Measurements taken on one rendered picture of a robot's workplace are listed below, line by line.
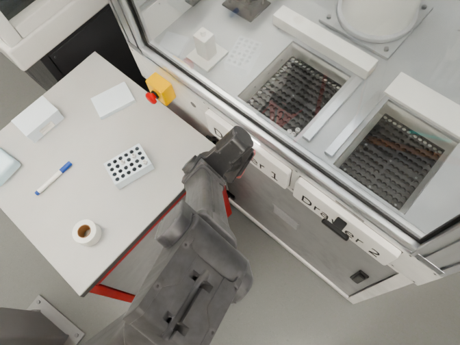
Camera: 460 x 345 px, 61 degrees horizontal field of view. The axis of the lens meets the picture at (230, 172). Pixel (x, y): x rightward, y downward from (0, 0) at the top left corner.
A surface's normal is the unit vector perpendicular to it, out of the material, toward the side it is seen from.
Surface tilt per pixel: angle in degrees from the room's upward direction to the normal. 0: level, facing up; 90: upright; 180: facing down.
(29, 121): 0
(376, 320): 0
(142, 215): 0
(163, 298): 38
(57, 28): 90
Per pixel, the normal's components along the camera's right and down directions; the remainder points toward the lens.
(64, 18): 0.74, 0.59
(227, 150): -0.17, 0.42
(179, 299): 0.54, -0.36
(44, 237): -0.07, -0.39
